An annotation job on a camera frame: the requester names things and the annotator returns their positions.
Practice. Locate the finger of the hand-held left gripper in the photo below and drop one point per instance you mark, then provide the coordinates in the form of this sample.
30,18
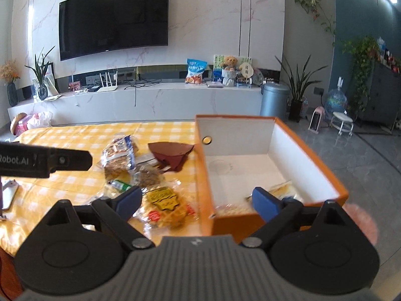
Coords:
75,160

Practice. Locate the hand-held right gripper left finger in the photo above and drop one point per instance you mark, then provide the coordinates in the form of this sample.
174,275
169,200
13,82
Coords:
128,201

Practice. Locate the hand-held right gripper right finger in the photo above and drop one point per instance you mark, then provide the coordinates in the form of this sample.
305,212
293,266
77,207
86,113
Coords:
264,205

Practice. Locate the small green snack packet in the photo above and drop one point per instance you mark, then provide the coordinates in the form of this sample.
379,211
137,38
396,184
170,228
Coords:
120,185

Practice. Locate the pale yellow snack packet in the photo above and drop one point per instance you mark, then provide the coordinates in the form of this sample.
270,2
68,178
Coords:
285,189

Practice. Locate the yellow waffle snack packet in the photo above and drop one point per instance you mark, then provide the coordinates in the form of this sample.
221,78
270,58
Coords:
163,200

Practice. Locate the clear biscuit packet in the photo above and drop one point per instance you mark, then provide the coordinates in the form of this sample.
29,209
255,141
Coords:
117,160

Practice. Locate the orange cardboard box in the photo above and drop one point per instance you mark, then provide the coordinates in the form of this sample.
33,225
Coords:
238,138

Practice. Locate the metal stand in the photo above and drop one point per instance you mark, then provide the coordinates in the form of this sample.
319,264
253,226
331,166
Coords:
7,194

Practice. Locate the straw hat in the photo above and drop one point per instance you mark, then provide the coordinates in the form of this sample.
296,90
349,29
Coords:
17,122

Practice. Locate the white pink plastic bag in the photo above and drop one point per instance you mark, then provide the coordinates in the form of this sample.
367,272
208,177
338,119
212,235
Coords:
39,119

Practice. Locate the dark red leather pouch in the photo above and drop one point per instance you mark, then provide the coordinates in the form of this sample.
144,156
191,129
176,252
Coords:
169,155

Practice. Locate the dark vase with orange flowers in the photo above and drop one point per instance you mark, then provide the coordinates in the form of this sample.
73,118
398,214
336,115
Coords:
12,94

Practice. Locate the small red photo card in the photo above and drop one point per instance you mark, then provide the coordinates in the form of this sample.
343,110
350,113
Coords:
74,86

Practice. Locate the white router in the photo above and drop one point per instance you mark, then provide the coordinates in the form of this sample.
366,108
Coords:
106,87

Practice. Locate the green plant in glass vase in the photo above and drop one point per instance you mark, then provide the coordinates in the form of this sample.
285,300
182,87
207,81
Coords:
41,78

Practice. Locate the dark framed picture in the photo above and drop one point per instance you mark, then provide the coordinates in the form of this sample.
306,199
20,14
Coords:
52,75

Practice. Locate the pink space heater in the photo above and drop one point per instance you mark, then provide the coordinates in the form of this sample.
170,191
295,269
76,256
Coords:
315,120

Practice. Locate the tall leafy potted plant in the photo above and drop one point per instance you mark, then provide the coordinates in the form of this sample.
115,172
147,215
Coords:
296,109

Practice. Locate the white marble television console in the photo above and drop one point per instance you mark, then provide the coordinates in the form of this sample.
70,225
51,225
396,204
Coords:
156,100

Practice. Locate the grey pedal trash bin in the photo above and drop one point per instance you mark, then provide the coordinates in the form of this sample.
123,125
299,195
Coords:
274,100

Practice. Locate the white round stool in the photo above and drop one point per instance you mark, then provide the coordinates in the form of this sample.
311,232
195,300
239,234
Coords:
341,116

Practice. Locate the blue water jug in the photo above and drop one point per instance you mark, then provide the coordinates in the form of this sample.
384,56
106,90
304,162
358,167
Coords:
335,102

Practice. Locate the clear plastic bag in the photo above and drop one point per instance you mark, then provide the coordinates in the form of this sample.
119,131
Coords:
258,76

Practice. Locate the flat grey device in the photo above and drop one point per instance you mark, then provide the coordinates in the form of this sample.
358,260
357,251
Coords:
214,84

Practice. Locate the round paper fan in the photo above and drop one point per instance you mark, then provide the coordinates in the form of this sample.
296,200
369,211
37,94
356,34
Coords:
246,69

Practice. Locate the small blue box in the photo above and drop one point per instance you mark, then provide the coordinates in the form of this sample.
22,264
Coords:
217,76

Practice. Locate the teddy bear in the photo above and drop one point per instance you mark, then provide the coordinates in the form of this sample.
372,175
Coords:
229,69

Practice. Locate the black flat television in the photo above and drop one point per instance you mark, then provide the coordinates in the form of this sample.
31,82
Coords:
112,18

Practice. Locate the blue snack bag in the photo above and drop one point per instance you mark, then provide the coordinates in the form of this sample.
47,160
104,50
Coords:
195,70

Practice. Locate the green picture board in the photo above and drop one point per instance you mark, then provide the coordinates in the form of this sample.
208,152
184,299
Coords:
244,59

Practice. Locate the dark grey cabinet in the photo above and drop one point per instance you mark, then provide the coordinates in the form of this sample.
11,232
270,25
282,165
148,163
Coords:
385,97

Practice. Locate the bushy potted vine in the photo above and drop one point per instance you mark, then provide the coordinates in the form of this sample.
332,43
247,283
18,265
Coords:
362,56

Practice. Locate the row of bottles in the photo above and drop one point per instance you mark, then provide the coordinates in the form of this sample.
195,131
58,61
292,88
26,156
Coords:
390,58

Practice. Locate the hanging vine plant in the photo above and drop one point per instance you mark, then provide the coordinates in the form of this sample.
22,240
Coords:
310,4

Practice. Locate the black wall socket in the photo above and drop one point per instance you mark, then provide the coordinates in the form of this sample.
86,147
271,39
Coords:
319,91

